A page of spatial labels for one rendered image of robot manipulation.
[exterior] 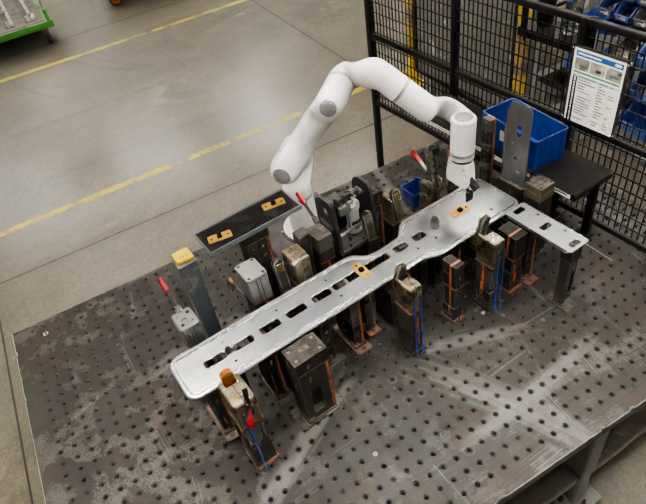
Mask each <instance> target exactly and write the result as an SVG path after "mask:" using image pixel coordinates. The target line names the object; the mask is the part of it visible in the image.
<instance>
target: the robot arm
mask: <svg viewBox="0 0 646 504"><path fill-rule="evenodd" d="M359 86H361V87H363V88H366V89H374V90H377V91H378V92H380V93H381V94H383V95H384V96H385V97H387V98H388V99H390V100H391V101H392V102H394V103H395V104H397V105H398V106H399V107H401V108H402V109H404V110H405V111H407V112H408V113H409V114H411V115H412V116H414V117H415V118H417V119H418V120H420V121H423V122H428V121H430V120H432V119H433V118H434V117H435V116H437V117H440V118H443V119H445V120H446V121H448V122H450V123H451V126H450V156H449V159H448V163H447V166H445V167H443V169H444V172H445V175H446V177H447V179H446V180H447V181H448V191H450V190H452V189H453V188H455V184H456V185H458V186H459V187H461V188H463V189H466V191H467V193H466V202H469V201H470V200H472V199H473V192H475V191H477V190H478V189H479V188H480V186H479V185H478V184H477V182H476V181H475V166H474V161H473V159H474V156H475V141H476V126H477V117H476V115H475V114H473V113H472V112H471V111H470V110H469V109H468V108H466V107H465V106H464V105H462V104H461V103H460V102H458V101H457V100H455V99H453V98H450V97H434V96H432V95H431V94H430V93H428V92H427V91H426V90H424V89H423V88H422V87H420V86H419V85H418V84H416V83H415V82H414V81H412V80H411V79H410V78H408V77H407V76H406V75H404V74H403V73H402V72H400V71H399V70H397V69H396V68H395V67H393V66H392V65H391V64H389V63H388V62H386V61H385V60H383V59H381V58H377V57H370V58H366V59H363V60H360V61H357V62H347V61H345V62H342V63H340V64H338V65H337V66H335V67H334V68H333V69H332V70H331V71H330V73H329V75H328V76H327V78H326V80H325V82H324V84H323V86H322V88H321V90H320V91H319V93H318V95H317V96H316V98H315V100H314V101H313V103H312V104H311V105H310V107H309V108H308V109H307V110H306V112H305V114H304V115H303V117H302V118H301V120H300V121H299V123H298V125H297V126H296V128H295V130H294V131H293V133H292V134H290V135H289V136H287V137H286V138H285V139H284V141H283V142H282V144H281V145H280V147H279V149H278V151H277V153H276V155H275V156H274V158H273V160H272V162H271V166H270V172H271V175H272V177H273V179H274V180H275V181H276V182H278V183H280V184H282V189H283V190H285V191H286V192H287V193H288V194H289V195H290V196H292V197H293V198H294V199H295V200H296V201H298V202H299V203H300V204H301V202H300V201H299V199H298V198H297V196H296V195H295V194H296V192H297V191H298V192H300V193H301V194H302V196H303V197H304V199H305V200H306V202H307V205H308V206H309V208H310V209H311V211H312V212H313V214H314V215H316V216H317V210H316V206H315V201H314V196H313V191H312V186H311V174H312V164H313V150H314V149H315V147H316V146H317V144H318V142H319V141H320V139H321V138H322V137H323V135H324V134H325V132H326V131H327V130H328V128H329V127H330V126H331V125H332V124H333V123H334V122H335V121H336V120H337V119H338V118H339V116H340V115H341V113H342V112H343V110H344V108H345V107H346V105H347V103H348V100H349V98H350V96H351V94H352V92H353V90H354V89H356V88H357V87H359ZM469 186H470V187H471V190H469V188H468V187H469ZM301 206H302V209H301V210H299V211H297V212H295V213H293V214H291V215H290V216H289V217H288V218H287V219H286V221H285V223H284V232H285V234H286V235H287V236H288V237H289V238H291V239H293V235H292V232H294V231H296V230H298V229H299V228H301V227H304V228H305V229H307V228H308V227H310V226H312V225H314V222H313V221H312V217H311V215H310V214H309V212H308V211H307V209H306V208H305V206H303V205H302V204H301ZM317 217H318V216H317ZM293 240H294V239H293Z"/></svg>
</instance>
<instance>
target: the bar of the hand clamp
mask: <svg viewBox="0 0 646 504"><path fill-rule="evenodd" d="M424 149H425V157H426V165H427V172H428V180H430V181H431V182H432V183H433V188H435V187H434V179H433V176H434V178H435V179H436V180H437V183H436V185H440V180H439V172H438V163H437V155H438V154H439V151H440V150H439V148H437V147H435V144H433V143H430V144H428V145H427V146H425V147H424Z"/></svg>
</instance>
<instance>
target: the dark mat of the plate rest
mask: <svg viewBox="0 0 646 504"><path fill-rule="evenodd" d="M281 197H283V199H284V200H285V202H286V203H285V204H282V205H280V206H277V207H274V208H272V209H269V210H266V211H264V210H263V208H262V206H261V205H262V204H265V203H267V202H270V201H272V200H275V199H278V198H281ZM297 206H299V205H298V204H297V203H296V202H295V201H293V200H292V199H291V198H290V197H289V196H288V195H286V194H285V193H284V192H283V191H282V190H281V191H279V192H277V193H275V194H273V195H271V196H269V197H267V198H265V199H263V200H261V201H259V202H257V203H256V204H254V205H252V206H250V207H248V208H246V209H244V210H242V211H240V212H238V213H236V214H234V215H232V216H230V217H229V218H227V219H225V220H223V221H221V222H219V223H217V224H215V225H213V226H211V227H209V228H207V229H205V230H203V231H201V232H199V233H198V234H196V236H197V237H198V238H199V239H200V240H201V242H202V243H203V244H204V245H205V246H206V247H207V249H208V250H209V251H210V252H213V251H214V250H216V249H218V248H220V247H222V246H224V245H226V244H228V243H229V242H231V241H233V240H235V239H237V238H239V237H241V236H242V235H244V234H246V233H248V232H250V231H252V230H254V229H256V228H257V227H259V226H261V225H263V224H265V223H267V222H269V221H271V220H272V219H274V218H276V217H278V216H280V215H282V214H284V213H286V212H287V211H289V210H291V209H293V208H295V207H297ZM226 230H230V231H231V233H232V235H233V236H232V237H229V238H226V239H224V240H221V241H218V242H215V243H213V244H209V242H208V239H207V238H208V237H210V236H212V235H215V234H217V233H220V232H223V231H226Z"/></svg>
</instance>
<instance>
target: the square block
mask: <svg viewBox="0 0 646 504"><path fill-rule="evenodd" d="M554 186H555V182H554V181H552V180H550V179H548V178H546V177H544V176H543V175H541V174H538V175H536V176H534V177H533V178H531V179H530V180H528V181H526V183H525V187H524V203H527V204H528V205H530V206H532V207H534V208H535V209H537V210H539V211H541V212H542V213H544V214H546V215H548V216H549V212H550V205H551V200H552V195H554V189H555V188H554ZM544 242H545V241H544V240H542V239H541V238H539V237H538V236H537V237H536V243H535V250H534V256H533V260H534V259H535V258H537V257H538V256H540V255H541V254H543V253H544V250H543V249H542V248H543V247H544Z"/></svg>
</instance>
